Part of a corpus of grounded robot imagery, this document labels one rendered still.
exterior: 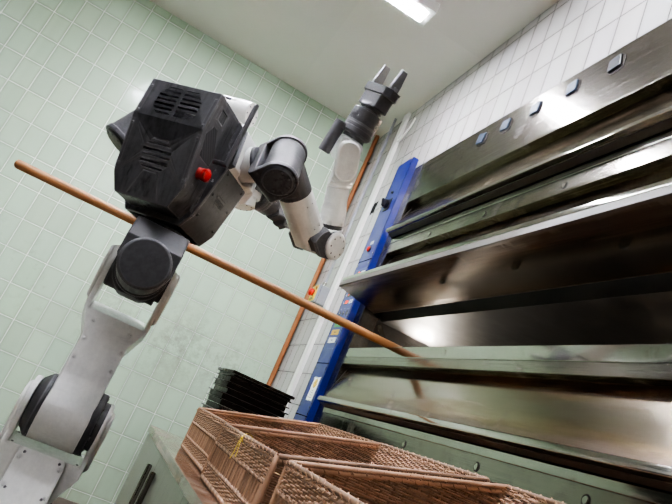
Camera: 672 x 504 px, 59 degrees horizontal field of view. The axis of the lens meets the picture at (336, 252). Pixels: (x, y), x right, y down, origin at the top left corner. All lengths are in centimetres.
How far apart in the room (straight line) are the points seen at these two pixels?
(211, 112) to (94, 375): 65
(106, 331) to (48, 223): 187
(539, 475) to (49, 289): 252
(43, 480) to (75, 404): 17
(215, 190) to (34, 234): 194
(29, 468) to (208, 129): 82
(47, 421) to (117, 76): 241
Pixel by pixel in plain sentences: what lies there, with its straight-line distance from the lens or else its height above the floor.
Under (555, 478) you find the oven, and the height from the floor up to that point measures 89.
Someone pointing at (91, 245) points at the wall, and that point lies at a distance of 328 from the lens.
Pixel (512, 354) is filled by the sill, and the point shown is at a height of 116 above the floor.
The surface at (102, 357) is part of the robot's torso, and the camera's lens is 148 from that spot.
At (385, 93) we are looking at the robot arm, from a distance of 164.
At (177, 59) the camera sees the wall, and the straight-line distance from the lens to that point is 363.
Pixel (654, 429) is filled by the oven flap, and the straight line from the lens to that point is 120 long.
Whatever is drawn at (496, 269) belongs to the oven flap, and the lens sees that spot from 168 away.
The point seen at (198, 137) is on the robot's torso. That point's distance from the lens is 140.
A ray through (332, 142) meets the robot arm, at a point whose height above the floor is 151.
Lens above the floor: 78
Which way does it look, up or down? 17 degrees up
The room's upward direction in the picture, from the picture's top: 23 degrees clockwise
